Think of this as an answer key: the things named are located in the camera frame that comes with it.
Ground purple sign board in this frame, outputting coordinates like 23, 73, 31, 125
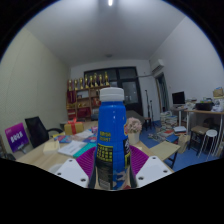
4, 122, 30, 153

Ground wooden shelf unit with trophies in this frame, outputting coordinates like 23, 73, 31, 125
65, 71, 111, 121

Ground stack of books on floor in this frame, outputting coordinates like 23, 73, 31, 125
159, 110, 179, 133

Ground white round stool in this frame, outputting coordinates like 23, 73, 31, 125
199, 129, 219, 158

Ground pink flowers in white pot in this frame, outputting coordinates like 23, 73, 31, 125
125, 117, 143, 146

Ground black computer monitor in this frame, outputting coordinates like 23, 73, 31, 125
171, 91, 186, 107

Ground black tripod stand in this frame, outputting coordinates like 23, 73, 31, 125
144, 89, 155, 129

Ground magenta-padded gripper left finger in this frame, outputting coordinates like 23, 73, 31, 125
54, 146, 98, 190

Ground yellow gift box red ribbon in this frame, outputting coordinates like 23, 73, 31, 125
64, 118, 85, 136

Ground white open booklet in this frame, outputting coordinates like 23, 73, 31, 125
57, 139, 88, 158

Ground white wall air conditioner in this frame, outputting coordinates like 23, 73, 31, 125
149, 58, 166, 73

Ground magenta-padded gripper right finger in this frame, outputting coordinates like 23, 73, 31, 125
129, 144, 174, 188

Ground brown paper bag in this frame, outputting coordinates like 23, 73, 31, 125
178, 133, 191, 154

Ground teal book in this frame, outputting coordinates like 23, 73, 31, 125
72, 142, 98, 159

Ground wooden seat stool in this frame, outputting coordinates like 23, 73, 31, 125
188, 124, 209, 151

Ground blue drink bottle white cap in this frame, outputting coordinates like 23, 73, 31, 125
94, 87, 132, 191

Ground small wooden side table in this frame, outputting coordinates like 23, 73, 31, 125
149, 140, 182, 169

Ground pale yellow box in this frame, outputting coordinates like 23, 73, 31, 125
42, 139, 61, 155

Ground black office chair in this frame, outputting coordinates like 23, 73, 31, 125
24, 115, 64, 149

